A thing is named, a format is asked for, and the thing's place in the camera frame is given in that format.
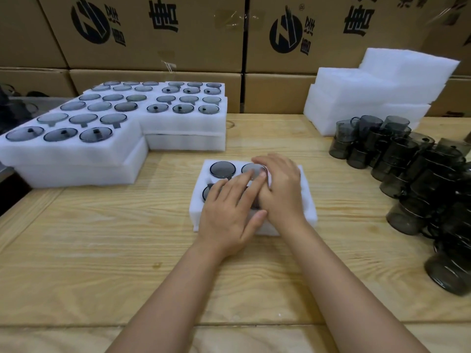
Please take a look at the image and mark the person's left hand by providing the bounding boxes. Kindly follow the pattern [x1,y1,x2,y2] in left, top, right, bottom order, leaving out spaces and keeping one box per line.
[197,167,269,258]

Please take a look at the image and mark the person's right hand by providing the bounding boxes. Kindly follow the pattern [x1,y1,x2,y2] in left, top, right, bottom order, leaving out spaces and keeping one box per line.
[251,153,310,232]

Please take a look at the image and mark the white grooved foam tray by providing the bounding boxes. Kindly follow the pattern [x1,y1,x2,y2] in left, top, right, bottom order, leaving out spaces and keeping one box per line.
[79,80,166,98]
[0,112,150,167]
[48,92,159,124]
[145,132,226,151]
[188,159,318,236]
[161,81,226,98]
[139,95,228,136]
[14,137,150,189]

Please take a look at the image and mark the pile of smoky glass mugs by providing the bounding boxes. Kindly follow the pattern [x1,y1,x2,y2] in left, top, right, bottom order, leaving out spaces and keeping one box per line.
[328,115,471,297]

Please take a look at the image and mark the stack of white foam trays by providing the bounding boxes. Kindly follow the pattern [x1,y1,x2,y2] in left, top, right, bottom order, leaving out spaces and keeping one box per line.
[303,47,461,137]

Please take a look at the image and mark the dark mugs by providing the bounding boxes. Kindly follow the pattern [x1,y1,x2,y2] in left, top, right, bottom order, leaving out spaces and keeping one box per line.
[0,84,39,126]

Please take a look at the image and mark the person's right forearm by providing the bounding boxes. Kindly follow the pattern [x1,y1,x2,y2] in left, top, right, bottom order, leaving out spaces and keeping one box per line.
[281,216,429,353]

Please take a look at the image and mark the person's left forearm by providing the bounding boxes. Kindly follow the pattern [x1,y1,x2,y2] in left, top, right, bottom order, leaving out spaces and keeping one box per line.
[106,242,236,353]

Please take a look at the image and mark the stainless steel table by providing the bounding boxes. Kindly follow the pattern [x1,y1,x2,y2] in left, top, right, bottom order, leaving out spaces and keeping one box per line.
[0,96,78,173]

